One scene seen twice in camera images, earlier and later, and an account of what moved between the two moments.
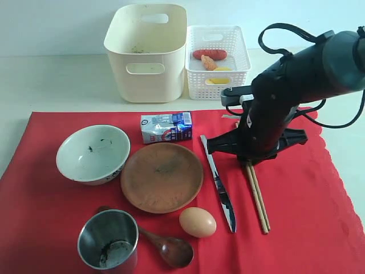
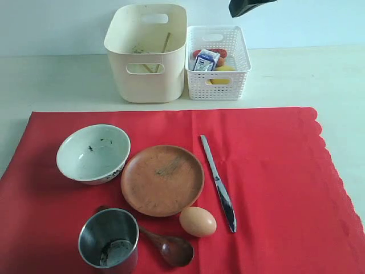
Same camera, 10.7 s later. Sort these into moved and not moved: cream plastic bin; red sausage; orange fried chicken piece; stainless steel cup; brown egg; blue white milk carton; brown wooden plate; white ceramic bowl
Moved: blue white milk carton; orange fried chicken piece
Not moved: brown egg; stainless steel cup; cream plastic bin; brown wooden plate; red sausage; white ceramic bowl
